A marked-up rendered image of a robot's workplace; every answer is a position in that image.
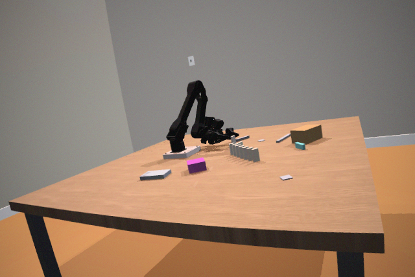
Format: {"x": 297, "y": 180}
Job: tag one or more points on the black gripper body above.
{"x": 211, "y": 135}

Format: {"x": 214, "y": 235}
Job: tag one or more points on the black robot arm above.
{"x": 202, "y": 123}

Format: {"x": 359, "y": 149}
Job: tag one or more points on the pink square block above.
{"x": 196, "y": 165}

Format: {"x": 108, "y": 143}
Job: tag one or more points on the small teal block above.
{"x": 300, "y": 145}

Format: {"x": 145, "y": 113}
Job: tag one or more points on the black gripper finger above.
{"x": 231, "y": 133}
{"x": 219, "y": 137}

